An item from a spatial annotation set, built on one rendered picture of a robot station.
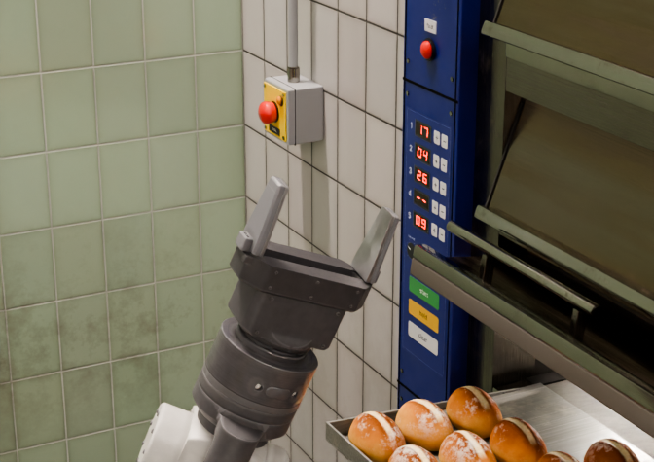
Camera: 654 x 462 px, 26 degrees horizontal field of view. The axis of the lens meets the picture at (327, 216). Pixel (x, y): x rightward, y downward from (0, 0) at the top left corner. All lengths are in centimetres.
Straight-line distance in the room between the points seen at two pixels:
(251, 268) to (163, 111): 162
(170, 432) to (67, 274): 158
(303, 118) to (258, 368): 133
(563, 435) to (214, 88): 110
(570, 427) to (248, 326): 94
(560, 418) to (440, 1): 61
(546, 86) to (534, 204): 16
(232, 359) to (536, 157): 86
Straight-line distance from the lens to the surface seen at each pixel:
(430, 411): 193
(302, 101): 244
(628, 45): 171
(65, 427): 289
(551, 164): 191
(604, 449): 187
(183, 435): 121
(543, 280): 177
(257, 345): 116
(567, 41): 180
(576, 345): 167
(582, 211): 184
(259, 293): 114
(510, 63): 195
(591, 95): 181
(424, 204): 213
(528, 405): 207
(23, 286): 275
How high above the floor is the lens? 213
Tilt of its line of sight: 20 degrees down
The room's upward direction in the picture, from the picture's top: straight up
